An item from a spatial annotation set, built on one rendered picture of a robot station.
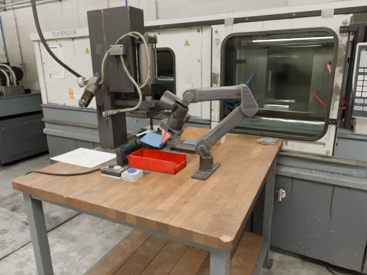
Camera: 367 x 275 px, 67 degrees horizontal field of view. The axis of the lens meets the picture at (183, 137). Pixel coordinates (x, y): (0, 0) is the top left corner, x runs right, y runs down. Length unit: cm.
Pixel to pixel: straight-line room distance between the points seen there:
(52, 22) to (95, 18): 503
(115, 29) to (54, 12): 505
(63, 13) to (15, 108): 256
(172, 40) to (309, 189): 140
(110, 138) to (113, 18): 64
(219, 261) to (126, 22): 114
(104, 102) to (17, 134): 300
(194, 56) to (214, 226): 141
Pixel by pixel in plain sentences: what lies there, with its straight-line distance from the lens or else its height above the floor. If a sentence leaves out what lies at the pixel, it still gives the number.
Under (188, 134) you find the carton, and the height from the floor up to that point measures 95.
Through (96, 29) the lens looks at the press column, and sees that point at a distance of 162.
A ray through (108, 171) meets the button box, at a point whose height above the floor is 93.
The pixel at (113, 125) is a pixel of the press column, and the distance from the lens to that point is 162.
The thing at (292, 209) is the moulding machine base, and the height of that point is 42.
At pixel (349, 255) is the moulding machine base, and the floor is 19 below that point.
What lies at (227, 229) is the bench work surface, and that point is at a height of 90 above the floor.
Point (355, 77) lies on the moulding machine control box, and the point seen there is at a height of 129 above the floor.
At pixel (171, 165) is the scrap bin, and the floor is 95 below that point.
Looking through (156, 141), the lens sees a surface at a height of 102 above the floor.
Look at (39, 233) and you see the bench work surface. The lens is 148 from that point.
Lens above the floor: 138
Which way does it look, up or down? 15 degrees down
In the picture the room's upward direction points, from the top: 1 degrees counter-clockwise
